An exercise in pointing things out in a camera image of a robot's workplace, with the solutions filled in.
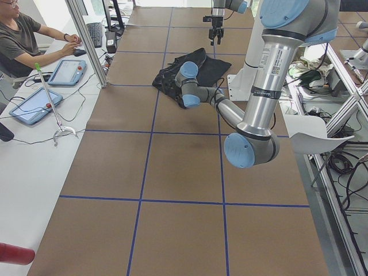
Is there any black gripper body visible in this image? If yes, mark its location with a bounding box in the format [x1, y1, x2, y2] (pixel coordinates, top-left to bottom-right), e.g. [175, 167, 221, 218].
[209, 16, 224, 36]

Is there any black graphic t-shirt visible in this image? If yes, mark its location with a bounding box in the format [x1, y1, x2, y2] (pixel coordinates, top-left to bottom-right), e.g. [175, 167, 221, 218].
[152, 48, 231, 109]

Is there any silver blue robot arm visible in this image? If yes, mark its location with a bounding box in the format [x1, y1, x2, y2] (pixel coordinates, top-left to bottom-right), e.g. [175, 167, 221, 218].
[175, 1, 340, 168]
[203, 0, 248, 46]

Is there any person's right hand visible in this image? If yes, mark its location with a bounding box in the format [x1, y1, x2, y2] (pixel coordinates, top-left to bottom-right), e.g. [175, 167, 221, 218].
[64, 34, 81, 45]

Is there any person's left hand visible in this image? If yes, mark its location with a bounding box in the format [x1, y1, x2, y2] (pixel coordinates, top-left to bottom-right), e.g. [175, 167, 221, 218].
[61, 43, 78, 56]

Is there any black monitor stand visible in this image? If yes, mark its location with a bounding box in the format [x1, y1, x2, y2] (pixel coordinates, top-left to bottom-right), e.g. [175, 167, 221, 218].
[102, 0, 125, 37]

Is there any black keyboard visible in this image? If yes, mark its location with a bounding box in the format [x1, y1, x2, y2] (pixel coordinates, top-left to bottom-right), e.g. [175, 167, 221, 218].
[86, 22, 102, 48]

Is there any white plastic chair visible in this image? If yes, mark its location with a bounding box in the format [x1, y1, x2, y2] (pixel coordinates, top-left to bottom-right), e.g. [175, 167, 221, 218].
[283, 114, 354, 155]

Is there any black computer mouse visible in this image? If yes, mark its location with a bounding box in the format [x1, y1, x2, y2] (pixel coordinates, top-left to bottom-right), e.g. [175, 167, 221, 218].
[73, 49, 86, 57]

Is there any far teach pendant tablet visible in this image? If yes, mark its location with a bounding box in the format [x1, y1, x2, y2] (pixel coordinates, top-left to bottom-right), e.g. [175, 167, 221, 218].
[47, 59, 87, 86]

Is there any teach pendant tablet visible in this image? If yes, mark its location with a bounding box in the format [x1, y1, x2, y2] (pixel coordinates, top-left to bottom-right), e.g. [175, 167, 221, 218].
[9, 87, 52, 125]
[47, 59, 87, 86]

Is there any reacher grabber stick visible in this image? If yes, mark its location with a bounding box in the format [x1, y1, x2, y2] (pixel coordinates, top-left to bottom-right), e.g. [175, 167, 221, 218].
[34, 63, 78, 147]

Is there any seated person in grey shirt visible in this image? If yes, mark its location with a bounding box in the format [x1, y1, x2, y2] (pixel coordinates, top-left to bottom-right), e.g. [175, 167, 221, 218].
[1, 1, 69, 78]

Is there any near teach pendant tablet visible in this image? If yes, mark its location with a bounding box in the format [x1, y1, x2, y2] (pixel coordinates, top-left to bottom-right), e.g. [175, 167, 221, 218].
[9, 87, 52, 125]

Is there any red cylinder bottle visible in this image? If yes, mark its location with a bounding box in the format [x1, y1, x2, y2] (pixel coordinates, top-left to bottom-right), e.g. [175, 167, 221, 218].
[1, 243, 35, 265]

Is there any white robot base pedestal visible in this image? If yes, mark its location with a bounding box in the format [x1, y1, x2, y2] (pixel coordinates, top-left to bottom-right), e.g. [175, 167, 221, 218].
[228, 0, 265, 101]

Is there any aluminium frame post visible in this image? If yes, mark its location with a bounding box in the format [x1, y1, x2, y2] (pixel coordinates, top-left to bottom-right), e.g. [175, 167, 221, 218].
[65, 0, 108, 88]

